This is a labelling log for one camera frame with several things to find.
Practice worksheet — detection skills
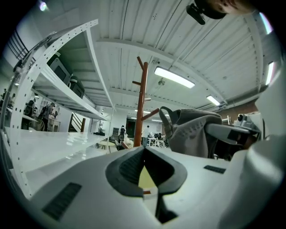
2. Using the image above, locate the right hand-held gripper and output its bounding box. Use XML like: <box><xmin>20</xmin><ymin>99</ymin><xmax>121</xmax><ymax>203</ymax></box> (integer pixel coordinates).
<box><xmin>206</xmin><ymin>71</ymin><xmax>286</xmax><ymax>145</ymax></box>

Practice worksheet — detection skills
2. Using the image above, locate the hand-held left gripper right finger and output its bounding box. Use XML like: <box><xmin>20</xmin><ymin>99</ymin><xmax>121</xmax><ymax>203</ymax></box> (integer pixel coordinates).
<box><xmin>144</xmin><ymin>147</ymin><xmax>233</xmax><ymax>229</ymax></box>

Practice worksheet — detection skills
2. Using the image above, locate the grey cap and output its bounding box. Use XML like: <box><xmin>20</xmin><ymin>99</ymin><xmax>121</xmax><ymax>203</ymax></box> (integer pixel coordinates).
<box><xmin>159</xmin><ymin>106</ymin><xmax>223</xmax><ymax>158</ymax></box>

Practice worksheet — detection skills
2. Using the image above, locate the pale wooden stool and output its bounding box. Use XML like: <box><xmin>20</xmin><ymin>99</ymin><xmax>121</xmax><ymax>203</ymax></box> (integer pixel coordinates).
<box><xmin>99</xmin><ymin>140</ymin><xmax>116</xmax><ymax>154</ymax></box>

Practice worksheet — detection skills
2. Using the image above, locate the black head-worn camera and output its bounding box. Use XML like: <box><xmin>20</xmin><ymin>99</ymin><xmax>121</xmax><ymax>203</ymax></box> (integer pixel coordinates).
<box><xmin>185</xmin><ymin>4</ymin><xmax>206</xmax><ymax>25</ymax></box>

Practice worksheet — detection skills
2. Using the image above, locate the wooden coat stand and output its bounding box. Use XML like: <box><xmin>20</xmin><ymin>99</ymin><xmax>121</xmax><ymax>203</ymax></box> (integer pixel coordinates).
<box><xmin>132</xmin><ymin>56</ymin><xmax>160</xmax><ymax>195</ymax></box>

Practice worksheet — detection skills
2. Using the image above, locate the long ceiling light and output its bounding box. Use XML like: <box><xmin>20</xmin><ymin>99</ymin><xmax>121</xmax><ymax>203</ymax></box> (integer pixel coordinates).
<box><xmin>265</xmin><ymin>61</ymin><xmax>275</xmax><ymax>86</ymax></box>
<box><xmin>206</xmin><ymin>94</ymin><xmax>221</xmax><ymax>106</ymax></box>
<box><xmin>154</xmin><ymin>66</ymin><xmax>196</xmax><ymax>89</ymax></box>

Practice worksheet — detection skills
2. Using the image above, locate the white metal shelving rack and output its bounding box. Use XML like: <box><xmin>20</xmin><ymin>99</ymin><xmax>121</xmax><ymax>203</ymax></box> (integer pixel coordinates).
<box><xmin>4</xmin><ymin>19</ymin><xmax>117</xmax><ymax>200</ymax></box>

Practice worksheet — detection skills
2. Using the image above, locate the table with green cloth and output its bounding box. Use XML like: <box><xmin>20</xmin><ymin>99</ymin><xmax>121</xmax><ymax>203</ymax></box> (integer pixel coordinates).
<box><xmin>138</xmin><ymin>165</ymin><xmax>157</xmax><ymax>189</ymax></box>

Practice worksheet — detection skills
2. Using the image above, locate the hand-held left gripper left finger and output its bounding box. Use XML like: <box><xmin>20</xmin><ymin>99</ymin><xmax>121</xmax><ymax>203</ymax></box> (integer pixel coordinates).
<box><xmin>30</xmin><ymin>146</ymin><xmax>166</xmax><ymax>229</ymax></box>

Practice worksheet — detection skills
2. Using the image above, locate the dark staircase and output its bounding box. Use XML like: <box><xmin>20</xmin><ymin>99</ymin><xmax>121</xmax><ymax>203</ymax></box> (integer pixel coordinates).
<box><xmin>67</xmin><ymin>112</ymin><xmax>87</xmax><ymax>133</ymax></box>

